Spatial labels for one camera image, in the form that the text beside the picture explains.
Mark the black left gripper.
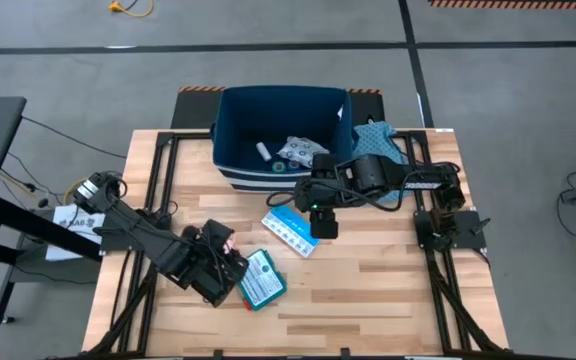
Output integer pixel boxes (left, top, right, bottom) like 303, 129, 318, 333
186, 218, 251, 309

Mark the teal patterned folded cloth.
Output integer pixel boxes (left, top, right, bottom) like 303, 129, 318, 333
351, 120, 412, 204

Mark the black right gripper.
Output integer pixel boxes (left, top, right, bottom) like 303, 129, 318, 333
294, 175, 342, 241

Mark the blue white pill organizer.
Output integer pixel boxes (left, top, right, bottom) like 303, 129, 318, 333
260, 204, 322, 260

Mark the black aluminium table frame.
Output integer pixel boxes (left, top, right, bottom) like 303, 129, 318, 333
50, 128, 522, 360

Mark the yellow extension cable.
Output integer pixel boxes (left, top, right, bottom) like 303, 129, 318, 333
107, 0, 156, 20

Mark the white pouch with ring print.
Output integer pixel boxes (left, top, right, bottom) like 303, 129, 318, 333
275, 135, 331, 170

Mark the navy white striped fabric basket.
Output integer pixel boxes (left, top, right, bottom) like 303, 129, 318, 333
210, 84, 356, 195

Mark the white printed paper sheet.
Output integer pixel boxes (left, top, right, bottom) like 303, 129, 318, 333
44, 203, 107, 263

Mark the green first aid kit box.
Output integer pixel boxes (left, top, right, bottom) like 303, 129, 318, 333
235, 248, 289, 313

